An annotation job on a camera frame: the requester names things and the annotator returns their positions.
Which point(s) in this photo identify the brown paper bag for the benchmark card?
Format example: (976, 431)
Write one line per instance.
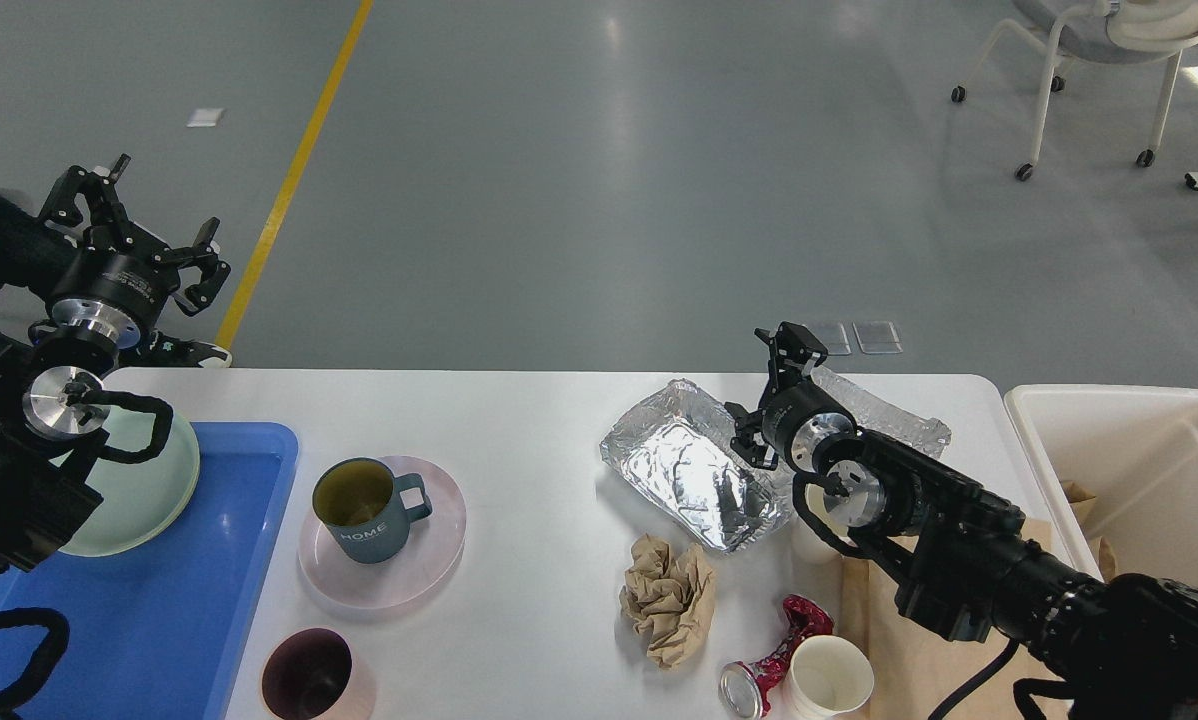
(915, 669)

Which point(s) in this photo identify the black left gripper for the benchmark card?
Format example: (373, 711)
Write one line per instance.
(109, 290)

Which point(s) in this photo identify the aluminium foil tray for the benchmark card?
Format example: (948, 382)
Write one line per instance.
(673, 447)

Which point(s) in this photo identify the crumpled brown paper ball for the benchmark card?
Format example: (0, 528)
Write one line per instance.
(669, 599)

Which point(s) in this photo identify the white plastic bin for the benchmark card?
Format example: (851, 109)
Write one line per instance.
(1118, 465)

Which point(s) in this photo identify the pink mug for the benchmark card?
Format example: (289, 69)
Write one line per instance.
(317, 674)

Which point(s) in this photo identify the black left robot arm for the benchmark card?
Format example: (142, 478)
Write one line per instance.
(56, 416)

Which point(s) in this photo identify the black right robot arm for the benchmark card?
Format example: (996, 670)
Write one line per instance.
(1125, 649)

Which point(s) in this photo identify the blue HOME mug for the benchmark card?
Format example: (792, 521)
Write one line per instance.
(368, 509)

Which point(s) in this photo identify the green plate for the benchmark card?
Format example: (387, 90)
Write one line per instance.
(139, 501)

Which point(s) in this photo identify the crushed red soda can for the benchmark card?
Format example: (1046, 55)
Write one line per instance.
(745, 687)

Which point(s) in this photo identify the blue plastic tray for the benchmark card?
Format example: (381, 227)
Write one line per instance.
(158, 632)

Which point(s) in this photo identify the white paper cup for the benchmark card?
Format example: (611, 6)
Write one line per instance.
(828, 676)

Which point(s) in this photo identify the white office chair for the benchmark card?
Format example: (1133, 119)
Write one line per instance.
(1113, 33)

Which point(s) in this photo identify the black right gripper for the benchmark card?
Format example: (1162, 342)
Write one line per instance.
(809, 429)

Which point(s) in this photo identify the pink plate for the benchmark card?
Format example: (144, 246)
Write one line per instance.
(373, 590)

